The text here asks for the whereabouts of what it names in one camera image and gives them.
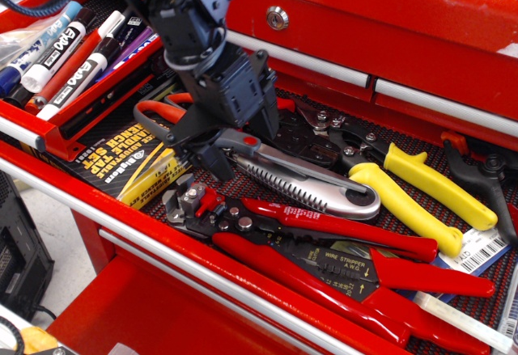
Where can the black yellow tap wrench box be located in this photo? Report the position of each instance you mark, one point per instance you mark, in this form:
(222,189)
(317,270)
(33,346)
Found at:
(121,158)

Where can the red tool chest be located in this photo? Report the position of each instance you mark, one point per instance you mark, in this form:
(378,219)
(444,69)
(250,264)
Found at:
(434,65)

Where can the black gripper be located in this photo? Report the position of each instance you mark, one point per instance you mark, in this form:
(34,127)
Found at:
(237,88)

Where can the yellow sponge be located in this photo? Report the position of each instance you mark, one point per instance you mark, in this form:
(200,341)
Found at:
(37,340)

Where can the silver chest lock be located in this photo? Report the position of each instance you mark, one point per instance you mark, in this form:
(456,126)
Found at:
(277,18)

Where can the clear plastic bag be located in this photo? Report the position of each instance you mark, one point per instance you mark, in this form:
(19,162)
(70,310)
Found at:
(14,42)

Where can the light blue cap marker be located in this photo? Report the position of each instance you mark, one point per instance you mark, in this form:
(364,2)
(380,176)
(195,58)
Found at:
(23,61)

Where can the red barrel marker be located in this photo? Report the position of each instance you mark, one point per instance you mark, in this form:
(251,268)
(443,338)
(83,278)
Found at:
(73,62)

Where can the red automatic wire stripper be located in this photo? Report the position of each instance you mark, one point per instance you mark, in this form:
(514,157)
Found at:
(239,227)

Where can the red marker drawer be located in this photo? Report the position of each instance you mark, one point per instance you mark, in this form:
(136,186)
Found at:
(41,135)

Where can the white barcode label card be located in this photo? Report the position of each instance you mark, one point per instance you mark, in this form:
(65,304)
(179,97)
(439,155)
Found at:
(480,249)

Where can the yellow handled tin snips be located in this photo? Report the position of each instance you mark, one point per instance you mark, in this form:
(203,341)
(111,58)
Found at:
(369,159)

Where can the dark blue marker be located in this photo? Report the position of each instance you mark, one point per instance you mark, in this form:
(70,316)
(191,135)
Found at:
(9,79)

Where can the purple marker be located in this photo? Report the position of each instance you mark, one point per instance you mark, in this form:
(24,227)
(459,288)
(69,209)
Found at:
(127,50)

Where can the black electronics box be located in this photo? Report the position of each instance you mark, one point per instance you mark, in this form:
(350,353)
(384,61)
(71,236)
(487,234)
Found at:
(26,265)

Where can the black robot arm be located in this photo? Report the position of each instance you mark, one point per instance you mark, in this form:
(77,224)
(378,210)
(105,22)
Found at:
(191,30)

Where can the red handled crimping tool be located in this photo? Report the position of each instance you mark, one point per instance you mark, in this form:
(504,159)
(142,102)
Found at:
(296,138)

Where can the white Expo marker black cap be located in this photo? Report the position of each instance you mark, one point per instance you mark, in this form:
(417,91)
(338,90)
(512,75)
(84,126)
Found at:
(83,77)

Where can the orange grey handled scissors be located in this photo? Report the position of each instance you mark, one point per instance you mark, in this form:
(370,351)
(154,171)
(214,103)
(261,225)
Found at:
(186,130)

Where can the black pen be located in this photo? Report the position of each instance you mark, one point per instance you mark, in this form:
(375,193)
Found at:
(94,109)

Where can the black red drawer liner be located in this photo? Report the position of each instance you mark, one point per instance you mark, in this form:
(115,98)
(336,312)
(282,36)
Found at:
(499,311)

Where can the clear plastic tube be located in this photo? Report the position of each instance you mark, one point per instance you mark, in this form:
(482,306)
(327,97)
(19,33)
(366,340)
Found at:
(467,324)

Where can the red flat wire stripper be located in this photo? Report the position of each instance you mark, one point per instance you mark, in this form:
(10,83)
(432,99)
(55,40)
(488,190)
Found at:
(370,288)

